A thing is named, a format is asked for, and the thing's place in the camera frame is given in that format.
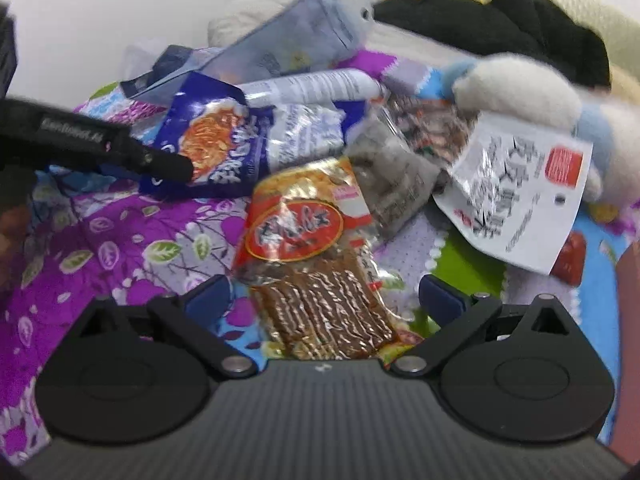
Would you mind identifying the brown spicy strip pack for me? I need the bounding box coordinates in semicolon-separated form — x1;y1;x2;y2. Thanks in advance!
233;157;423;363

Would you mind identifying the person's left hand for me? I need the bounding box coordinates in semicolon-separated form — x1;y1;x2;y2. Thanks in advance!
1;165;37;288

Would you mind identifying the white label red snack pack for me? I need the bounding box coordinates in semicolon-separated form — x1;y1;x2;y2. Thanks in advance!
435;112;592;275

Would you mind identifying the translucent blue plastic bag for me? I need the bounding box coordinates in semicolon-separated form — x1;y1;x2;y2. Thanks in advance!
120;0;373;106

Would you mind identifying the grey clear snack pack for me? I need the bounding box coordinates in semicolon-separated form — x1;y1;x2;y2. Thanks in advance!
345;115;442;242

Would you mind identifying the blue noodle snack bag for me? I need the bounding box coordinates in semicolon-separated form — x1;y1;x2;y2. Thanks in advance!
139;73;368;200

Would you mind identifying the pink storage box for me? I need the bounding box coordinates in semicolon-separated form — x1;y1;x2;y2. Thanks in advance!
611;240;640;464

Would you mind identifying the dark mixed snack pack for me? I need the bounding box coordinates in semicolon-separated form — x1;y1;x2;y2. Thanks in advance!
381;93;478;168

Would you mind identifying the white blue plush toy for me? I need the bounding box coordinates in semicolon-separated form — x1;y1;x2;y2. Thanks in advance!
442;53;639;208

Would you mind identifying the black clothing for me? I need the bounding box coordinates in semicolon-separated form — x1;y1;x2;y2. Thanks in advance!
374;0;611;89

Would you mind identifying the white cylinder bottle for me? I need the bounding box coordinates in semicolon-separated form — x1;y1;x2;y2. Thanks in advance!
239;68;383;107

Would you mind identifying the floral purple bed sheet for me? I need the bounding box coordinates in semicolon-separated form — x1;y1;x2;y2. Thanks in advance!
0;49;640;466

